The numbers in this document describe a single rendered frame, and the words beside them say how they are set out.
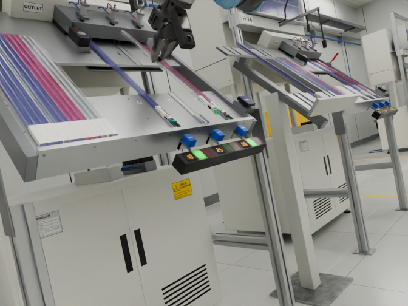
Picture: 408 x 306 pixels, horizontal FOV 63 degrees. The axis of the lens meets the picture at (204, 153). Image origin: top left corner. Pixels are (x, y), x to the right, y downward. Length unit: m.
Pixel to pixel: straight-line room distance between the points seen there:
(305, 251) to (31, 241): 1.07
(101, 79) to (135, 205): 0.63
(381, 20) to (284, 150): 7.51
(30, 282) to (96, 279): 0.42
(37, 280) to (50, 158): 0.22
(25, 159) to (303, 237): 1.09
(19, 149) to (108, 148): 0.17
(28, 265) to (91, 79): 0.97
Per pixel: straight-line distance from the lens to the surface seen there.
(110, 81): 1.54
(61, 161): 0.70
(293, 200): 1.41
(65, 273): 1.04
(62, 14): 1.25
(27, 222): 0.68
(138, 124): 0.84
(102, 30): 1.25
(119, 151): 0.76
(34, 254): 0.69
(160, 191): 1.18
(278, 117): 1.37
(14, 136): 0.71
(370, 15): 8.84
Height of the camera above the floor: 0.68
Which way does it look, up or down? 2 degrees down
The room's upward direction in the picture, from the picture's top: 11 degrees counter-clockwise
